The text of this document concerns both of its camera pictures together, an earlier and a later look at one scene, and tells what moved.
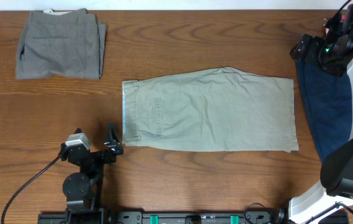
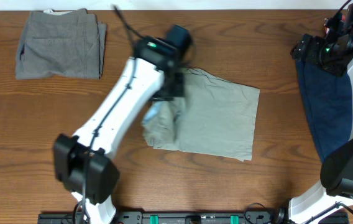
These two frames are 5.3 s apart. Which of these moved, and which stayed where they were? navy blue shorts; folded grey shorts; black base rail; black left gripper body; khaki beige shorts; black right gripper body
Moved: black left gripper body; khaki beige shorts
Stayed: black right gripper body; folded grey shorts; black base rail; navy blue shorts
